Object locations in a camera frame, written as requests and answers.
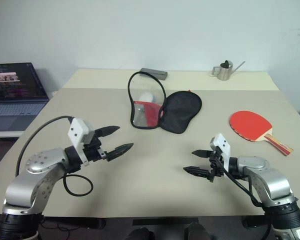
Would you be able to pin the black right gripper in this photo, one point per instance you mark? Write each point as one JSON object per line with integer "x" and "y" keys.
{"x": 215, "y": 167}

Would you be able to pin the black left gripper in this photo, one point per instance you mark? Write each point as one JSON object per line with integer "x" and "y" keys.
{"x": 92, "y": 152}

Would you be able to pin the black red paddle case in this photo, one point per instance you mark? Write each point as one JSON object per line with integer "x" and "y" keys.
{"x": 182, "y": 110}

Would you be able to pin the red table tennis paddle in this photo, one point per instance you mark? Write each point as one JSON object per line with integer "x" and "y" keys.
{"x": 250, "y": 122}

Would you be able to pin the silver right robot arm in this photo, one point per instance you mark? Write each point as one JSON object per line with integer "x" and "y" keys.
{"x": 272, "y": 180}

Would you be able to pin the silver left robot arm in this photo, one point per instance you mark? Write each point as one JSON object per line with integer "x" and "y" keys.
{"x": 40, "y": 160}

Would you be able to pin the black under-table bar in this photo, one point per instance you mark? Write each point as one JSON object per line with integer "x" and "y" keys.
{"x": 165, "y": 221}

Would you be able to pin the dark rounded shape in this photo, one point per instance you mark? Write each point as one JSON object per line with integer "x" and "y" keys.
{"x": 140, "y": 233}
{"x": 197, "y": 232}

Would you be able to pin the grey rectangular box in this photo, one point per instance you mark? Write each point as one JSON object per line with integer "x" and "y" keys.
{"x": 157, "y": 73}

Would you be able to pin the silver metal watering can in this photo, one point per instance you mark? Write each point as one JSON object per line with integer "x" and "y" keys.
{"x": 225, "y": 72}

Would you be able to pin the dark open laptop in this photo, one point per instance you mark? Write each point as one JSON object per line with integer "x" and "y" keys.
{"x": 15, "y": 110}

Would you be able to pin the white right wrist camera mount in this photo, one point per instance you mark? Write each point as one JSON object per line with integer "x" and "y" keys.
{"x": 223, "y": 145}

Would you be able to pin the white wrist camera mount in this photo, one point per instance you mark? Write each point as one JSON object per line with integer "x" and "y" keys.
{"x": 223, "y": 145}
{"x": 77, "y": 130}

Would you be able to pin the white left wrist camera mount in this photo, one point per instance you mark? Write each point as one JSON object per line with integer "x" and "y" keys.
{"x": 77, "y": 130}

